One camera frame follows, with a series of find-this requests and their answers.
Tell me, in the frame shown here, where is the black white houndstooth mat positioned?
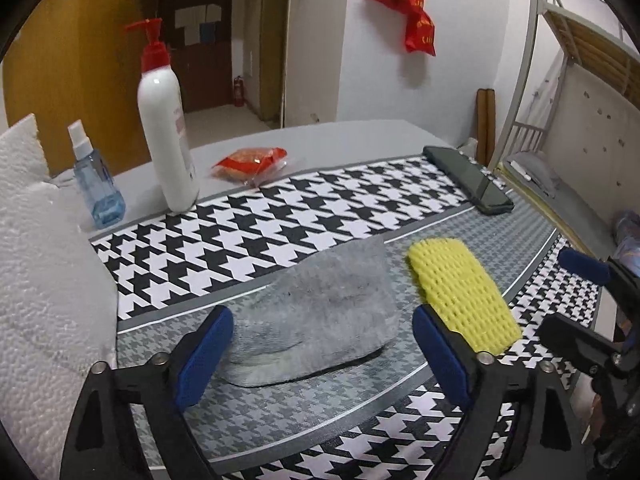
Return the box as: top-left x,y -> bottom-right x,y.
89,155 -> 603,480

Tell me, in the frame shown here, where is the blue spray bottle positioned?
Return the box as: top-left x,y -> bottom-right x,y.
67,121 -> 127,228

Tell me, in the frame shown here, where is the grey sock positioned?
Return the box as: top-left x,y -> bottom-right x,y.
220,236 -> 401,388

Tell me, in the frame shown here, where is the dark brown door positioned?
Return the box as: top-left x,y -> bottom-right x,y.
157,0 -> 236,113

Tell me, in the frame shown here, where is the red snack packet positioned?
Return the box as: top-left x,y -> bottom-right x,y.
210,146 -> 290,186

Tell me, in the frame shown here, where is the blue patterned cloth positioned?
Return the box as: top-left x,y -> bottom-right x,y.
612,210 -> 640,261

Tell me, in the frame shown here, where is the wooden wardrobe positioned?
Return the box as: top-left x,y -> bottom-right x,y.
0,0 -> 161,176

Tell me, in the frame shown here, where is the white paper towel roll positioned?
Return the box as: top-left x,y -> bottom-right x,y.
0,113 -> 119,480

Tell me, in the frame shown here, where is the white lotion bottle red pump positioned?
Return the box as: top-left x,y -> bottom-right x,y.
125,18 -> 201,212

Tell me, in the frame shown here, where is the black smartphone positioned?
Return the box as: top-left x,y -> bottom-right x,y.
422,145 -> 515,217

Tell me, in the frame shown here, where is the yellow foam net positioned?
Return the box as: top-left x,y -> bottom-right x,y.
406,238 -> 523,353

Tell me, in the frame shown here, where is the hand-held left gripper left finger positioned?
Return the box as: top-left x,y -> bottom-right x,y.
60,305 -> 235,480

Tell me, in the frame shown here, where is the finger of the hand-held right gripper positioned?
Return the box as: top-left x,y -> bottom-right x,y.
537,312 -> 627,377
557,247 -> 640,295

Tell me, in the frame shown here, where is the brown side door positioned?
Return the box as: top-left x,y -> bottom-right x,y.
257,0 -> 291,126

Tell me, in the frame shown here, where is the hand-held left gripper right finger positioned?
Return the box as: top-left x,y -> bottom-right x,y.
411,305 -> 587,480

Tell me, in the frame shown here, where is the white metal bunk bed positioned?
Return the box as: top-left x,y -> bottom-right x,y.
500,0 -> 640,181

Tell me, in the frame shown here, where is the wooden board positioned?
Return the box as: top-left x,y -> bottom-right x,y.
475,88 -> 497,166

